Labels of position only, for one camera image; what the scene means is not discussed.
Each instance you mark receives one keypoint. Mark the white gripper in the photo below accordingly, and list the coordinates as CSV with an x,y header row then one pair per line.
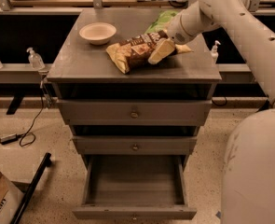
x,y
175,32

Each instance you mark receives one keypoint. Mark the brown chip bag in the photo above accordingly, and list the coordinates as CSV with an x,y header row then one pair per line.
x,y
134,52

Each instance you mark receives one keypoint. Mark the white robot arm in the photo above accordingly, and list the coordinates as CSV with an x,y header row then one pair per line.
x,y
248,180

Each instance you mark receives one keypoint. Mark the green chip bag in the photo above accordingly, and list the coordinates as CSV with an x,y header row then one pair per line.
x,y
162,21

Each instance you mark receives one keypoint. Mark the grey top drawer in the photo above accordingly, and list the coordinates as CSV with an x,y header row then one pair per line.
x,y
147,113

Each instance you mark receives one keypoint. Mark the grey wooden drawer cabinet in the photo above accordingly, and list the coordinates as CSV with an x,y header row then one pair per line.
x,y
83,71

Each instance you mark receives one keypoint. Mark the grey middle drawer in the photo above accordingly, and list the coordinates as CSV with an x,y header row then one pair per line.
x,y
134,145

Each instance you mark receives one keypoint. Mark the open grey bottom drawer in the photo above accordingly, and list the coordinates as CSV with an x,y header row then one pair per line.
x,y
134,187

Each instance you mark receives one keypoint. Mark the white pump bottle right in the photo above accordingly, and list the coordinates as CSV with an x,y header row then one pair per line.
x,y
214,50

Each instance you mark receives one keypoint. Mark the white paper bowl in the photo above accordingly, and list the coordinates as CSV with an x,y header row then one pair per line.
x,y
98,33

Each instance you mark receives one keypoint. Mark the clear pump sanitizer bottle left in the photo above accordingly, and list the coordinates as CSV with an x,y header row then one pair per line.
x,y
35,59

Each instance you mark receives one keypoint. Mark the black pole on floor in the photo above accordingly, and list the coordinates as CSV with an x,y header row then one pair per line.
x,y
46,162

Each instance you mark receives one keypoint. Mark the cardboard box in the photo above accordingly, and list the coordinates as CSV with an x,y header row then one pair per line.
x,y
10,199

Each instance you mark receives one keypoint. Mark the grey shelf rail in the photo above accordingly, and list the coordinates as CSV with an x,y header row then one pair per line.
x,y
21,73

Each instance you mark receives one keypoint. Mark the black power adapter with cable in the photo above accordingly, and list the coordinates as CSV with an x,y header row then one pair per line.
x,y
19,137

